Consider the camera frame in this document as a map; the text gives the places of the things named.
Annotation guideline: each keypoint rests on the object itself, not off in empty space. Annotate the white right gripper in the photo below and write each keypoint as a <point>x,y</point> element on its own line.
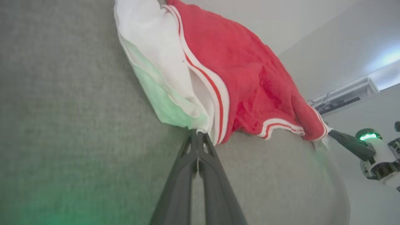
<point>382,159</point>

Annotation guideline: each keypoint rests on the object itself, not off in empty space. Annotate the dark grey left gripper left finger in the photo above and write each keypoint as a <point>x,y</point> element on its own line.
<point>179,187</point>

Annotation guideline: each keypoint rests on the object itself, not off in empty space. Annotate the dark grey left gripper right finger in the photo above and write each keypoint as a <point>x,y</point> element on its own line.
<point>218,193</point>

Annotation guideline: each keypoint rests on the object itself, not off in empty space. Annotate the red garment with white trim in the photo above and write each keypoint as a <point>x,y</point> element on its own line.
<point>243,78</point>

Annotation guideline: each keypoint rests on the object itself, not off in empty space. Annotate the white ceiling air conditioner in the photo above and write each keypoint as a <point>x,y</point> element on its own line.
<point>343,98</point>

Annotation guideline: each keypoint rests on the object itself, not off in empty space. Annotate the grey-green fabric sofa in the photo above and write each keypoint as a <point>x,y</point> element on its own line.
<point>78,125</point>

